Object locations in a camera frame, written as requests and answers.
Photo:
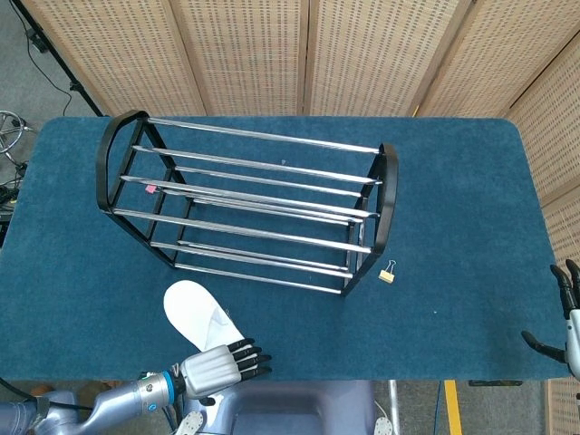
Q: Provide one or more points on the black table foot bar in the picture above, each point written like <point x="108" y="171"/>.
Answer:
<point x="494" y="383"/>

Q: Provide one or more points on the blue carpet table cover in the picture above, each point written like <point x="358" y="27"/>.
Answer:
<point x="453" y="204"/>

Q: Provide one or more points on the silver table leg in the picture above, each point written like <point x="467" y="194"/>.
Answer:
<point x="393" y="403"/>

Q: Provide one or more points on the black tripod stand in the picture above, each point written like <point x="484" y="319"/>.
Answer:
<point x="74" y="86"/>

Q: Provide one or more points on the yellow binder clip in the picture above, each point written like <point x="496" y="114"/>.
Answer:
<point x="386" y="277"/>

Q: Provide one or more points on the wicker folding screen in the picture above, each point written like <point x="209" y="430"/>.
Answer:
<point x="249" y="54"/>

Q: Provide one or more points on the white oval robot pad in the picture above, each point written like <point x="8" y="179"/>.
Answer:
<point x="383" y="427"/>
<point x="190" y="423"/>

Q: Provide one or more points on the grey-blue robot torso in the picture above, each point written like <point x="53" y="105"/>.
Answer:
<point x="294" y="408"/>

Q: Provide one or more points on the chrome chair base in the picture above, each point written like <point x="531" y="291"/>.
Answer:
<point x="9" y="118"/>

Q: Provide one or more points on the pink binder clip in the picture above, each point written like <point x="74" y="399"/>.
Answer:
<point x="150" y="189"/>

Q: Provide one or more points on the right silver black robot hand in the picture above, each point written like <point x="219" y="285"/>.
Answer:
<point x="574" y="335"/>

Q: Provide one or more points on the black chrome shoe rack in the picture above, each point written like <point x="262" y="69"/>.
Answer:
<point x="392" y="190"/>

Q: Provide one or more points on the white slipper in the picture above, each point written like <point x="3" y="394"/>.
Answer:
<point x="190" y="308"/>

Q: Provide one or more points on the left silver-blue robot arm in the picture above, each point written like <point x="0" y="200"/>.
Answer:
<point x="136" y="399"/>

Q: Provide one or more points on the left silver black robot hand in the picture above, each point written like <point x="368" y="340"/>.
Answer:
<point x="208" y="369"/>

